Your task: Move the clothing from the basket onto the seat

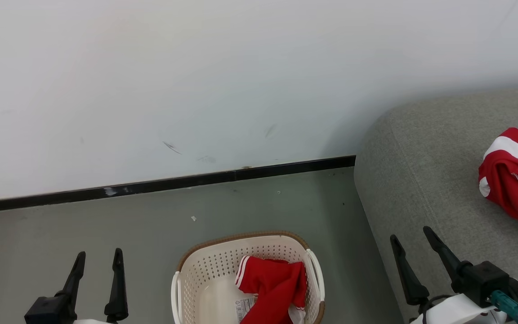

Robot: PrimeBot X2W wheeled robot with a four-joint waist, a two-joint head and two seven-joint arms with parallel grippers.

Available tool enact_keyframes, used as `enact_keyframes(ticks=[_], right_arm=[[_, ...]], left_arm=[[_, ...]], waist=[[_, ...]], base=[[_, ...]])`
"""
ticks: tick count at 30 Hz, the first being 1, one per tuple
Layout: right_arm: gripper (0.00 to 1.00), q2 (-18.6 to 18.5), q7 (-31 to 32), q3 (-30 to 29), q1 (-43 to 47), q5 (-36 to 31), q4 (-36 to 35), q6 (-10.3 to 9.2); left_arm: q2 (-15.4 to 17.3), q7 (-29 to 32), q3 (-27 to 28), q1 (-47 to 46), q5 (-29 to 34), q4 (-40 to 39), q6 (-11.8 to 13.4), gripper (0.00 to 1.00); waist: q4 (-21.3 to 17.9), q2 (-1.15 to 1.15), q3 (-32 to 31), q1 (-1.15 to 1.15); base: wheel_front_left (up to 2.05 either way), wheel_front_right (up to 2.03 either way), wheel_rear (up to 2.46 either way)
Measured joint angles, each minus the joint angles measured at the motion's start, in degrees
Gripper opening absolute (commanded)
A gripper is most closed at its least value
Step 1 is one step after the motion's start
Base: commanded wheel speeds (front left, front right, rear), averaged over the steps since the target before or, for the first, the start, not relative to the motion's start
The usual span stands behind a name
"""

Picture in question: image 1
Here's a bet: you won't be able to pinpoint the cream perforated laundry basket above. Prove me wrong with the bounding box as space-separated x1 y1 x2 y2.
171 231 326 324

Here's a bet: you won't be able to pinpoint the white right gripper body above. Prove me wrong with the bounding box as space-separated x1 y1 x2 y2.
410 295 511 324

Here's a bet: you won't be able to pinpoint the teal camera cable connector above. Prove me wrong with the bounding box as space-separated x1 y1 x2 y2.
488 290 518 324

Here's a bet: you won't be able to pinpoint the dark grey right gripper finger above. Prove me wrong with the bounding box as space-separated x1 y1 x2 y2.
390 234 430 306
423 226 471 293

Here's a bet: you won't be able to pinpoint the black wall baseboard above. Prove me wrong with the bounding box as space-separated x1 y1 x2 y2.
0 155 356 214

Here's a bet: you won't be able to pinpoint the paper label sticker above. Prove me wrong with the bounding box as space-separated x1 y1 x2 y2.
234 295 258 322

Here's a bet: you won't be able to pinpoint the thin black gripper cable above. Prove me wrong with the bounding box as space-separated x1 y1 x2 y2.
419 295 455 324

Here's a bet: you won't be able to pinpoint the grey fabric sofa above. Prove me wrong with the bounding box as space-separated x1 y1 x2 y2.
353 85 518 324

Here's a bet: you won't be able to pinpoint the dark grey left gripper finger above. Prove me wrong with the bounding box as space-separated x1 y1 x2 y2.
104 248 129 322
56 251 86 298

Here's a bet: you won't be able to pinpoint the red shorts thin white stripes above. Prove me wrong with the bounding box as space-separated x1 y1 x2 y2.
235 256 308 324

